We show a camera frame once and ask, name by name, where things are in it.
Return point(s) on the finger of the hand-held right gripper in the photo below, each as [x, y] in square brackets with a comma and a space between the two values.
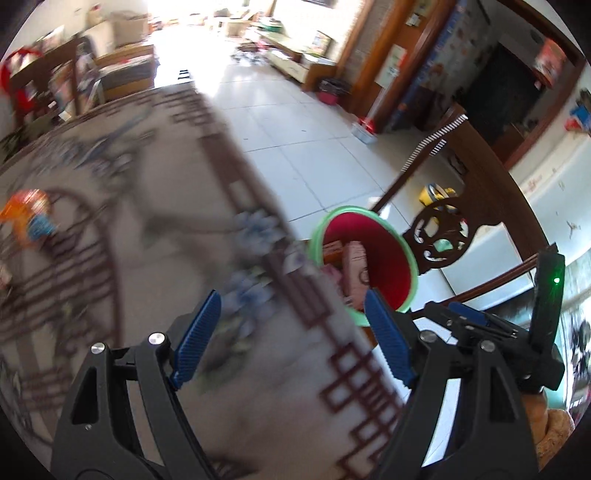
[471, 316]

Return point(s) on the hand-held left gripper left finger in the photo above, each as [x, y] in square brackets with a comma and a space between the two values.
[198, 337]

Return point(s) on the cardboard box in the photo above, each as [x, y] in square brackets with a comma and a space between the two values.
[128, 30]

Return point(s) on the white and green wall poster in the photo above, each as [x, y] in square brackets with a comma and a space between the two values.
[391, 67]

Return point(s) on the red bag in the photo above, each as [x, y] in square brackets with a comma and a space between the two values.
[11, 69]

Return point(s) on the person's right forearm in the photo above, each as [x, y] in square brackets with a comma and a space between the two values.
[554, 429]

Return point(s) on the dustpan with red brush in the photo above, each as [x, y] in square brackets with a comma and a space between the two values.
[364, 131]

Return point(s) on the black and white striped strip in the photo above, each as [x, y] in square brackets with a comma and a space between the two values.
[434, 141]

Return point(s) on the colourful wall poster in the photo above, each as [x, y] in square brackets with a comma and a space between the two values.
[443, 69]

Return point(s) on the red hanging ornament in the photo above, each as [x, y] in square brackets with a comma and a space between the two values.
[551, 62]

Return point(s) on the yellow toy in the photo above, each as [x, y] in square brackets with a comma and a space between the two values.
[436, 193]

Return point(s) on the wooden door frame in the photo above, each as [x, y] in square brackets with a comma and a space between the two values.
[369, 60]

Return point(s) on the orange blue toy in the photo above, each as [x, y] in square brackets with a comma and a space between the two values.
[27, 207]

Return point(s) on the printed tablecloth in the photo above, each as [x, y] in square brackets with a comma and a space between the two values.
[161, 184]

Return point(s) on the carved wooden chair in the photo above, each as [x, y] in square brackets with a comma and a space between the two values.
[480, 194]

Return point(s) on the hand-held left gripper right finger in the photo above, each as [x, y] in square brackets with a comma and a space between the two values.
[388, 341]

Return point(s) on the small orange carton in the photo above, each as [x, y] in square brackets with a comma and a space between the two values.
[332, 253]

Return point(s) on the red bin with green rim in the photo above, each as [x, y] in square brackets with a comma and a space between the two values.
[392, 258]

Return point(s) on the pink carton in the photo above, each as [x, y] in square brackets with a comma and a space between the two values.
[355, 272]

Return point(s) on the low television cabinet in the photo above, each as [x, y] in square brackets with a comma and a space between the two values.
[295, 64]

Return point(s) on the small red and black bin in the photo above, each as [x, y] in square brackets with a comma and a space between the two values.
[332, 91]

